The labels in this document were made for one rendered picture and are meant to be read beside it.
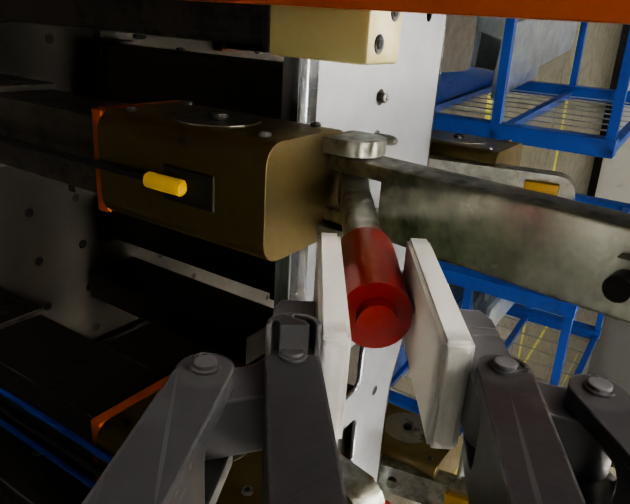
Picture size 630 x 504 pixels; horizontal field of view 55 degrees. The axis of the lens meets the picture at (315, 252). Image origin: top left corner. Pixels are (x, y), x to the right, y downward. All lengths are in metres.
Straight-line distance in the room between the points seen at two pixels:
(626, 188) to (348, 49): 8.29
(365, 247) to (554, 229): 0.08
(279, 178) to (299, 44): 0.08
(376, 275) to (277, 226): 0.11
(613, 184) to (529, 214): 8.32
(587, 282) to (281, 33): 0.19
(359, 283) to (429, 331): 0.03
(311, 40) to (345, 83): 0.10
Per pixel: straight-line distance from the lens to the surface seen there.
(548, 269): 0.26
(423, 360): 0.16
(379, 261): 0.19
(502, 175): 0.59
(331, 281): 0.16
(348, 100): 0.42
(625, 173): 8.52
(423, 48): 0.52
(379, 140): 0.31
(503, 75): 2.26
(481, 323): 0.17
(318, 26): 0.32
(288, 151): 0.28
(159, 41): 0.70
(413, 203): 0.28
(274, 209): 0.28
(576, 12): 0.25
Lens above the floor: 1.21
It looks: 30 degrees down
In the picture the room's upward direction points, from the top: 107 degrees clockwise
